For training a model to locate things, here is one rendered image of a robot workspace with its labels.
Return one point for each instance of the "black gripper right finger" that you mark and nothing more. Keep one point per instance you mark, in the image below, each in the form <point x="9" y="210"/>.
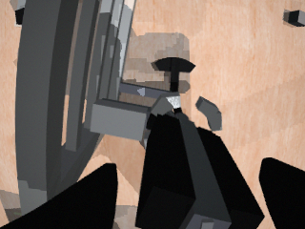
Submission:
<point x="283" y="187"/>

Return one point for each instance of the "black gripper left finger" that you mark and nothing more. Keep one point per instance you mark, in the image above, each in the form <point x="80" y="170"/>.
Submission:
<point x="87" y="204"/>

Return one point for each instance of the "small dark grey block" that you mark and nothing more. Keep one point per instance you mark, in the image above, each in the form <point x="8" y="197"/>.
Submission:
<point x="297" y="18"/>

